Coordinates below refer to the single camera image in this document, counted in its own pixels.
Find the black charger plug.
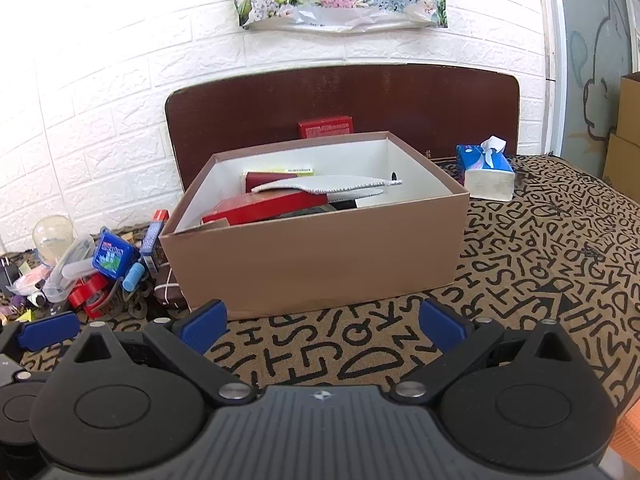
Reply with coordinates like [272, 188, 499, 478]
[0, 255, 21, 289]

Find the blue and white tissue pack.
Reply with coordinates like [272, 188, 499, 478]
[455, 135, 516, 203]

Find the red box with white label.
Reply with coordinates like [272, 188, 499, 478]
[298, 115, 354, 140]

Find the pale green box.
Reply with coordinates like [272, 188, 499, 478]
[245, 164, 316, 177]

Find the clear plastic case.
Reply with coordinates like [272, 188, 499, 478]
[42, 236, 97, 304]

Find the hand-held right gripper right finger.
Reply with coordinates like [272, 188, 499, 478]
[391, 298, 602, 403]

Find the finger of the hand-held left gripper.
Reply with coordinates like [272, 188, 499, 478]
[0, 311, 81, 383]

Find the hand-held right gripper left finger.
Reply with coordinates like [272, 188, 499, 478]
[50, 299, 253, 407]

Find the brown pouch with white stitching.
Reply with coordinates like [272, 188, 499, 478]
[153, 265, 190, 309]

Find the blue red slim box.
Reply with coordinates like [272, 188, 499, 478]
[139, 208, 171, 277]

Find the red gradient box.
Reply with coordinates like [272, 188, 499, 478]
[201, 191, 329, 226]

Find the small blue cylinder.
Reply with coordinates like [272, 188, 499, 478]
[123, 259, 146, 293]

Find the clear plastic cup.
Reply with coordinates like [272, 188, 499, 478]
[32, 214, 77, 267]

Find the blue gum container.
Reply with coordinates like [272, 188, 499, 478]
[92, 229, 140, 281]

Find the dark brown wooden board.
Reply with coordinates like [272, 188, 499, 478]
[165, 63, 521, 192]

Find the small dark red box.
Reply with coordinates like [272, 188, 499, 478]
[243, 170, 303, 194]

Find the pink packet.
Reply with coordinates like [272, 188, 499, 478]
[12, 265, 52, 294]

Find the red tape roll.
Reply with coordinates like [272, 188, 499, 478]
[67, 273, 114, 319]

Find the brown cardboard container box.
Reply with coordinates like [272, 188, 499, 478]
[159, 131, 471, 320]

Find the plain brown cardboard box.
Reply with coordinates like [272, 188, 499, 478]
[602, 132, 640, 192]
[618, 72, 640, 147]

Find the orange mat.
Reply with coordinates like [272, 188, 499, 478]
[611, 399, 640, 463]

